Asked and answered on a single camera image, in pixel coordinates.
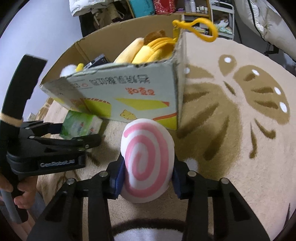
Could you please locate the white small trolley cart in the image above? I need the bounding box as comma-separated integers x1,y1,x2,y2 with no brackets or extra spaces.
210,1,235,40

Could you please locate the teal bag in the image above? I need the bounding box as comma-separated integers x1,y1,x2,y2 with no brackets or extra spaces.
128,0,155,18

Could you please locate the pink swirl round plush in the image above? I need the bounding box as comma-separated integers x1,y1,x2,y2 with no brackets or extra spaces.
120,118,175,203

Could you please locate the beige brown patterned blanket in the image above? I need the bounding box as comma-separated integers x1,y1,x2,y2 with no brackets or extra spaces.
37,33,295,240

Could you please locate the red patterned bag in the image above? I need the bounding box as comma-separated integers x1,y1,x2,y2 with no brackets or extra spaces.
153,0,176,15

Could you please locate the white puffer jacket hanging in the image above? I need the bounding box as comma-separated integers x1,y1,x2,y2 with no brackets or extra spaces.
69,0,113,16

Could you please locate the cream long down coat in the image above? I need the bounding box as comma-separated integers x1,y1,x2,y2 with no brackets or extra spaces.
234,0,295,60

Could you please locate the yellow dog plush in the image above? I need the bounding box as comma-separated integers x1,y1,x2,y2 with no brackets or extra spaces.
114,18,218,64

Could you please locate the green tissue pack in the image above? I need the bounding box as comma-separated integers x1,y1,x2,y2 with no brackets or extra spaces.
60,110,103,140

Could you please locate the wooden shelf unit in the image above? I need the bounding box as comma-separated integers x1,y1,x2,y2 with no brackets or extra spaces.
126,1,210,19

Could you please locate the white fluffy plush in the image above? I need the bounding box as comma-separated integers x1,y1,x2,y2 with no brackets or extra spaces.
60,63,84,77

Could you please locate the black card booklet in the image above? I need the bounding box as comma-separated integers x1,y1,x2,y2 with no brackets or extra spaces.
83,54,109,70

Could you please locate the beige trench coat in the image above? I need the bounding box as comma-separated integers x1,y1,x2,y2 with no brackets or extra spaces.
91,3,124,30

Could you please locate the open cardboard box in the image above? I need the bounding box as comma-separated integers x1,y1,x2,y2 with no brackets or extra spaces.
40,14,186,130

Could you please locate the person's left hand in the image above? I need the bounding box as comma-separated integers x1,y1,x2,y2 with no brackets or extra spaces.
1,174,38,209

